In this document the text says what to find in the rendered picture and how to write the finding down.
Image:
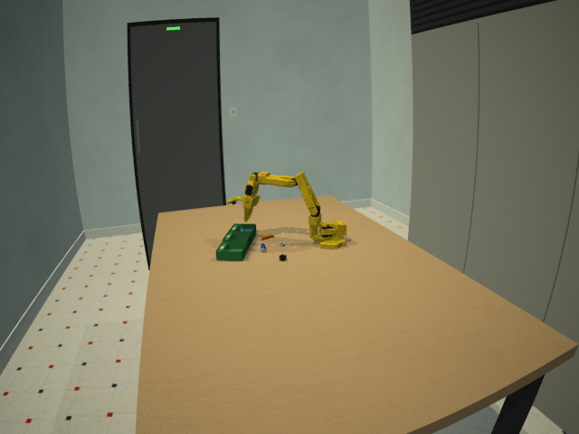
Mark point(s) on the green three-compartment bin rack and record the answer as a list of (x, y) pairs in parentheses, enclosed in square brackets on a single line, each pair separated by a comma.
[(236, 244)]

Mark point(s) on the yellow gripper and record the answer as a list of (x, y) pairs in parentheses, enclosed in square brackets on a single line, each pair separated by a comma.
[(248, 204)]

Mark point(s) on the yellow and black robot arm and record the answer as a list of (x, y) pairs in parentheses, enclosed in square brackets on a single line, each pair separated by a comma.
[(333, 229)]

